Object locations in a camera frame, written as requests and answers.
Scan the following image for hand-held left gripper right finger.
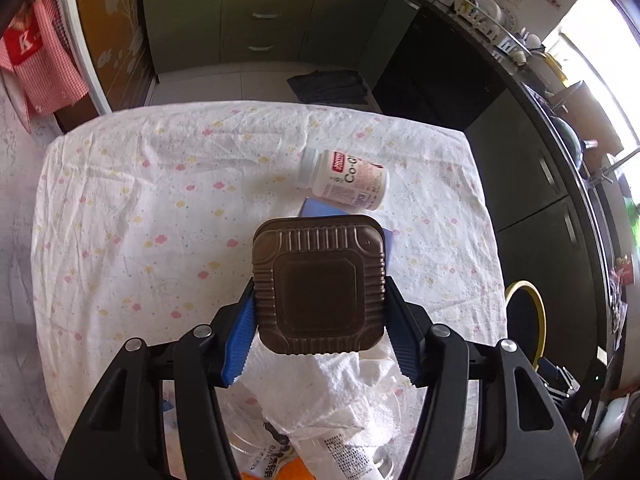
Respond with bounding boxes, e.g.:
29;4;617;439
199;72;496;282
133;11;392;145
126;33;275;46
382;275;585;480

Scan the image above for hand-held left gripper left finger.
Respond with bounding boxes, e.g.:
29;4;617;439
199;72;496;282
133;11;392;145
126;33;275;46
54;276;257;480

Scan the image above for white paper towel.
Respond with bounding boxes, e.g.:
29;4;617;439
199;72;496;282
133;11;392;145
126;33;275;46
235;332;417;442

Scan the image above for clear plastic bottle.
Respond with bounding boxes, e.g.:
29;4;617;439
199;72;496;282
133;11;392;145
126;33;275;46
220;385;301;480

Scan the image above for white printed tube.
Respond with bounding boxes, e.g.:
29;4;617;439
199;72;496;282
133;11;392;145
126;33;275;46
299;434;398;480

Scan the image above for black stool with yellow rim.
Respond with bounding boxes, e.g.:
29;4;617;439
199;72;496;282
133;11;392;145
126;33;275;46
504;280;547;372

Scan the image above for orange packet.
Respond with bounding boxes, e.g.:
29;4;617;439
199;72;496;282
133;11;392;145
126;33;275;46
239;456;322;480

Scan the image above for blue card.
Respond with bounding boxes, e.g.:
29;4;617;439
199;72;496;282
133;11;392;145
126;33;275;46
298;197;396;267

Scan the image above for white printed tablecloth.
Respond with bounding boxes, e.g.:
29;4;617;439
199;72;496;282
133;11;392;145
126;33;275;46
31;101;506;443

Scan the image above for white pill bottle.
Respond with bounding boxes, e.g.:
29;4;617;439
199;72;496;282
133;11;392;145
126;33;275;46
296;148;390;212

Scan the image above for dark floor cloth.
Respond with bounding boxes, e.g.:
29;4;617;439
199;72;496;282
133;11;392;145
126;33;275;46
287;70;372;107

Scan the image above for black built-in appliance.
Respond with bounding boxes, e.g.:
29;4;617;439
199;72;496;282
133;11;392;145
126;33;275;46
372;7;507;132

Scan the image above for white floral cloth cover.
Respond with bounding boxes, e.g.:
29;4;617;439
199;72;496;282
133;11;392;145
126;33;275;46
0;72;66;281

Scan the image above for green kitchen cabinets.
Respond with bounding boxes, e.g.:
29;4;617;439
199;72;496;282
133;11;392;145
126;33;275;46
140;0;418;77

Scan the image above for white dish rack with dishes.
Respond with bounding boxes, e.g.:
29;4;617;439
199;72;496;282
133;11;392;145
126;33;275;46
454;0;532;57

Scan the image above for red checkered apron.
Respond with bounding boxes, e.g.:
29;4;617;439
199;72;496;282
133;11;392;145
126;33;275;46
0;0;91;133

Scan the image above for sliding door frame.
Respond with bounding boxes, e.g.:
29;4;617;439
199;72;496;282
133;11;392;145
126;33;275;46
59;0;114;116

